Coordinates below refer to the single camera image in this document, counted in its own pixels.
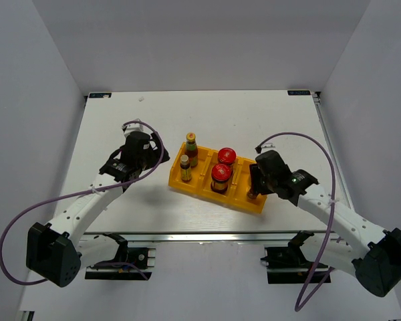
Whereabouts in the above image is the blue table label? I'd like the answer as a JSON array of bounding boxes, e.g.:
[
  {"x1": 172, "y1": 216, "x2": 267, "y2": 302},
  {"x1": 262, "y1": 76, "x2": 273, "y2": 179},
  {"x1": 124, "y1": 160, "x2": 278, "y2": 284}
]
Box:
[
  {"x1": 287, "y1": 90, "x2": 311, "y2": 96},
  {"x1": 88, "y1": 92, "x2": 112, "y2": 99}
]

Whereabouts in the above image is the yellow three-compartment bin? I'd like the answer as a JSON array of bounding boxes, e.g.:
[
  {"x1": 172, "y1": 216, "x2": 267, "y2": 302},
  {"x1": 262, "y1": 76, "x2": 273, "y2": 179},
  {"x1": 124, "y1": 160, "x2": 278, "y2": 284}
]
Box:
[{"x1": 168, "y1": 143, "x2": 267, "y2": 213}]

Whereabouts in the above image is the right blue table label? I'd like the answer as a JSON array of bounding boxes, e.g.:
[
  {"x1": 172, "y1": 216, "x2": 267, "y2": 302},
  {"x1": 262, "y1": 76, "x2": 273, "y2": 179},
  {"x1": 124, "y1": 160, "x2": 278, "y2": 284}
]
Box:
[{"x1": 287, "y1": 90, "x2": 311, "y2": 96}]

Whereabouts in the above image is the purple cable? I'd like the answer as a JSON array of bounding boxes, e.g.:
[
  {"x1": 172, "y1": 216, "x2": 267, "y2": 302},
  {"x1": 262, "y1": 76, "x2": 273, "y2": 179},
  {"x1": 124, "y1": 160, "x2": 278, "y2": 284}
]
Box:
[
  {"x1": 0, "y1": 120, "x2": 164, "y2": 286},
  {"x1": 255, "y1": 132, "x2": 338, "y2": 312}
]

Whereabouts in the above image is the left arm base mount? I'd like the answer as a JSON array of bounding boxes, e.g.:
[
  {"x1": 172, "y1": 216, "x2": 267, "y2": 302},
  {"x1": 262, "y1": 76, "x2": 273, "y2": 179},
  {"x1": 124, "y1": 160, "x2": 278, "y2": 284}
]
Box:
[{"x1": 85, "y1": 233, "x2": 155, "y2": 281}]

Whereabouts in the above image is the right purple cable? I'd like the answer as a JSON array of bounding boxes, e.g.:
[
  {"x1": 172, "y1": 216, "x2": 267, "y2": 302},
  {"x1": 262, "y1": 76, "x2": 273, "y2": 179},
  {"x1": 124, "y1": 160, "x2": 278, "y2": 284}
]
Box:
[{"x1": 255, "y1": 132, "x2": 338, "y2": 312}]

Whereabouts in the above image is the small yellow-label oil bottle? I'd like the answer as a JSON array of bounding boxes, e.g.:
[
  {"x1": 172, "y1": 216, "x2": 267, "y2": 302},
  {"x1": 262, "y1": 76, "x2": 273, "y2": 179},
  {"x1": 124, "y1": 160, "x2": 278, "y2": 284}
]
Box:
[{"x1": 180, "y1": 154, "x2": 192, "y2": 182}]

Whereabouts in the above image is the aluminium table rail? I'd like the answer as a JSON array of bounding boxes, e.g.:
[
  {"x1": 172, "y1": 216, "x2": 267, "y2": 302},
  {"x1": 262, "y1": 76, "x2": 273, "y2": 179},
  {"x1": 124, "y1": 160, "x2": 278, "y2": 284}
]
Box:
[{"x1": 46, "y1": 231, "x2": 347, "y2": 244}]

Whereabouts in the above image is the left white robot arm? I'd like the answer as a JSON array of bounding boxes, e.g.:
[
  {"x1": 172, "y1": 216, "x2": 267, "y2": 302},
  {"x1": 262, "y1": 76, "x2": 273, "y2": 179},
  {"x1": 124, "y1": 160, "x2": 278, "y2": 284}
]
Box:
[{"x1": 26, "y1": 130, "x2": 169, "y2": 288}]

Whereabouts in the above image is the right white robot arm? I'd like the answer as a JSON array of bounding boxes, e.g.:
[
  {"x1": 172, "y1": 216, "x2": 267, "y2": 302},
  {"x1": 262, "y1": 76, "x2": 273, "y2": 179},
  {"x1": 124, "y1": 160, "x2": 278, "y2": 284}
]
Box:
[{"x1": 249, "y1": 150, "x2": 401, "y2": 298}]

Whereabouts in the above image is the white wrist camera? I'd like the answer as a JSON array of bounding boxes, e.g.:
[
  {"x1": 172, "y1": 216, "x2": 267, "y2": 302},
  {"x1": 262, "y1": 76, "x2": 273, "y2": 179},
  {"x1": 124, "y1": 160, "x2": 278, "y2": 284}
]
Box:
[
  {"x1": 122, "y1": 118, "x2": 144, "y2": 138},
  {"x1": 255, "y1": 143, "x2": 275, "y2": 154}
]

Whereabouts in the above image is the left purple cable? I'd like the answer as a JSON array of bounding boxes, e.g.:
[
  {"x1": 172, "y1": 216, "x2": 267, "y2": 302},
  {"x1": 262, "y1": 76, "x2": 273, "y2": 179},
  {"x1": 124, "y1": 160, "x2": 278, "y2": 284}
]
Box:
[{"x1": 0, "y1": 120, "x2": 164, "y2": 286}]

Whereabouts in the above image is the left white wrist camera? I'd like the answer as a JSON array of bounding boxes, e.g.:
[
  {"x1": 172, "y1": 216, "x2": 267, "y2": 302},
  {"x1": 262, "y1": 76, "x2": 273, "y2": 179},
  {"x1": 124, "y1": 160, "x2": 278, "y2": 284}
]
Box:
[{"x1": 122, "y1": 118, "x2": 144, "y2": 138}]

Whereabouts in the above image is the left blue table label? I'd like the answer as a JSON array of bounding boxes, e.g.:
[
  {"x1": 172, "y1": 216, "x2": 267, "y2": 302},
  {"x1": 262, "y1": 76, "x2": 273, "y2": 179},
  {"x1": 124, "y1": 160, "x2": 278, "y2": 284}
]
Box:
[{"x1": 88, "y1": 92, "x2": 112, "y2": 99}]

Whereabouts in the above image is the black-cap spice jar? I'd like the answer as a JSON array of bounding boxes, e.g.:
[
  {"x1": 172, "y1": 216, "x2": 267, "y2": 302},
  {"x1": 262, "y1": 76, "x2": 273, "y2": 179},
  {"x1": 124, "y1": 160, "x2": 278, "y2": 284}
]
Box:
[{"x1": 247, "y1": 189, "x2": 258, "y2": 199}]

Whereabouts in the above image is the yellow-cap green-label sauce bottle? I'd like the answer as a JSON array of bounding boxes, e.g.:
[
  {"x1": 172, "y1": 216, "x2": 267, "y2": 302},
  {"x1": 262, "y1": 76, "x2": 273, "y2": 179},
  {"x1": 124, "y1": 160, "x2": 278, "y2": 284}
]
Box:
[{"x1": 185, "y1": 132, "x2": 198, "y2": 168}]

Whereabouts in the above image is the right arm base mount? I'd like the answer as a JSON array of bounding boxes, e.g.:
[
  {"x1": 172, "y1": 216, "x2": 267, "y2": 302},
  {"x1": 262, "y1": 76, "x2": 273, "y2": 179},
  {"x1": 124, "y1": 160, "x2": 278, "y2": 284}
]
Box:
[{"x1": 260, "y1": 231, "x2": 318, "y2": 285}]

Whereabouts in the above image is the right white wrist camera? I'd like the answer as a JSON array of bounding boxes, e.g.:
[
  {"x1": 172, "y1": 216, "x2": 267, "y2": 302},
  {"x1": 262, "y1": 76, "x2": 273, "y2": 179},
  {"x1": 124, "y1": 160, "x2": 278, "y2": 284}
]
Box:
[{"x1": 255, "y1": 143, "x2": 275, "y2": 154}]

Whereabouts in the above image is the red-lid sauce jar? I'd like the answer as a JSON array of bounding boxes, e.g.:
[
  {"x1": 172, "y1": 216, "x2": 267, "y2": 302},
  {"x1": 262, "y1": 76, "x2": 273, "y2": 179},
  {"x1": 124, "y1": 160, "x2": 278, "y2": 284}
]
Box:
[
  {"x1": 217, "y1": 147, "x2": 237, "y2": 171},
  {"x1": 211, "y1": 163, "x2": 233, "y2": 194}
]

